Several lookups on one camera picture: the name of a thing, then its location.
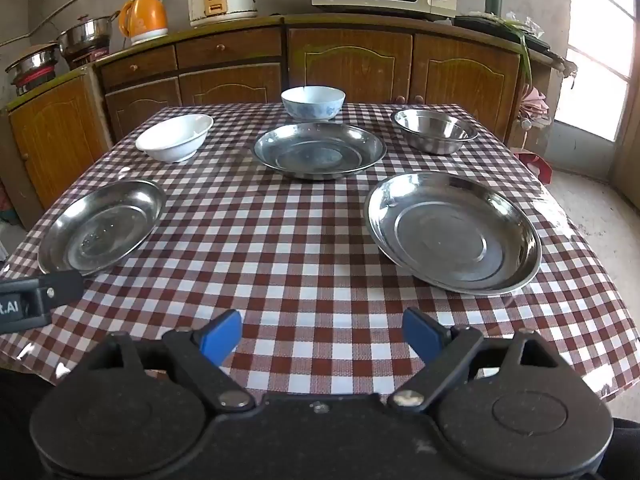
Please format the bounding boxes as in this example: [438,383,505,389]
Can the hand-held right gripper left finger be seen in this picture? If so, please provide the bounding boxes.
[75,309,257,415]

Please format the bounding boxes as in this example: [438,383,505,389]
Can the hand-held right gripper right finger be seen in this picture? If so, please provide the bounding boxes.
[387,307,571,411]

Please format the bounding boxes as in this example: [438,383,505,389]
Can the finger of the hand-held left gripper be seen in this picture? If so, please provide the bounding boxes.
[31,270,86,313]

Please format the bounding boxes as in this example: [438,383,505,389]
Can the stainless steel plate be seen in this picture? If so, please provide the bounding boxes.
[252,121,387,181]
[363,171,543,296]
[37,179,167,276]

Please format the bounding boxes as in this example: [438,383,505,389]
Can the white bowl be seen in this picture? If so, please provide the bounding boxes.
[135,114,215,163]

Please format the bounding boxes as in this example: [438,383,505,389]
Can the stainless steel bowl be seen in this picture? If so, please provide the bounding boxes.
[391,108,480,156]

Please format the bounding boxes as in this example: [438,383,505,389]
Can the blue patterned bowl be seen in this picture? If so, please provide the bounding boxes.
[281,86,347,122]

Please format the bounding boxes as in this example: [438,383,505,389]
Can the brown checkered tablecloth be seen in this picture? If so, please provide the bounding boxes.
[0,102,640,403]

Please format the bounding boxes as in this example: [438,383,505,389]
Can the single-door wooden cabinet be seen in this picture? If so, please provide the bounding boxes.
[0,62,113,228]

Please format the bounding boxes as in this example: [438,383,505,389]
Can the red black induction cooker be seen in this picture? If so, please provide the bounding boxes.
[62,47,112,71]
[7,67,58,96]

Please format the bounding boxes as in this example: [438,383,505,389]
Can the steel pot with lid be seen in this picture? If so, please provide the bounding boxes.
[5,42,61,76]

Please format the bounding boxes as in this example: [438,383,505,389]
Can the pink plastic bags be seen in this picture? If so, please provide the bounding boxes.
[517,85,550,131]

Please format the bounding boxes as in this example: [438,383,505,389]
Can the double-door wooden cabinet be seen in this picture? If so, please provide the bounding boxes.
[282,14,556,143]

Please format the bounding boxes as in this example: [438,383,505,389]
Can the orange electric kettle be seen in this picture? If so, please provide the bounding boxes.
[118,0,169,46]

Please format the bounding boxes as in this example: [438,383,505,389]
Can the wooden cabinet with drawers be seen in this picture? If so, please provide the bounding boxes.
[94,20,287,143]

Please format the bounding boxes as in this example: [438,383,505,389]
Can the green onion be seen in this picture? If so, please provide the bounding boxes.
[495,19,533,81]

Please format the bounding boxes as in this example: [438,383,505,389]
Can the black flat cooktop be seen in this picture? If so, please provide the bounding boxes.
[454,14,551,52]

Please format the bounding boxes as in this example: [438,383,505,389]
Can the clear plastic bag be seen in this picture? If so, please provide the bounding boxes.
[505,10,543,36]

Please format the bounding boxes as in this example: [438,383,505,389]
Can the glass paned door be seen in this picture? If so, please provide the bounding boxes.
[545,0,640,196]

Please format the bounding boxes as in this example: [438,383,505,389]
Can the steel pot with handles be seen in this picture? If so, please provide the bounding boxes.
[56,14,121,58]

